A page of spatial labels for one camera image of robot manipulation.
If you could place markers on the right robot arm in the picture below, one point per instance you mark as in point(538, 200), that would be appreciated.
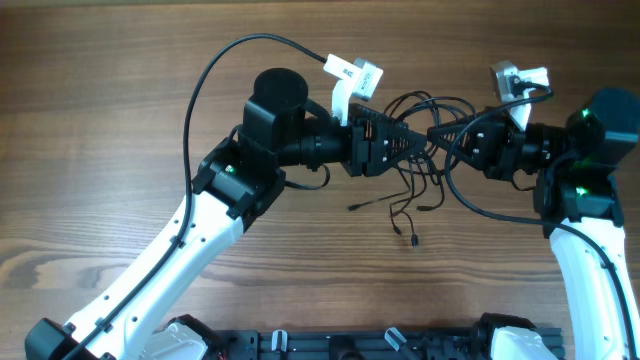
point(575, 198)

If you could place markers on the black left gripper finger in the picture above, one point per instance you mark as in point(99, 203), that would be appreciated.
point(378, 126)
point(386, 150)

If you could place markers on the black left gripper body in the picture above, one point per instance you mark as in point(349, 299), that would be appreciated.
point(354, 154)

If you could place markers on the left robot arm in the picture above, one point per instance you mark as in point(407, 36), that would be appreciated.
point(235, 184)

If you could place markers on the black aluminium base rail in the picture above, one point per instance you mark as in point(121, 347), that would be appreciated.
point(280, 344)

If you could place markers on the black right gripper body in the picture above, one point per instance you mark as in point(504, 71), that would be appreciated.
point(520, 149)

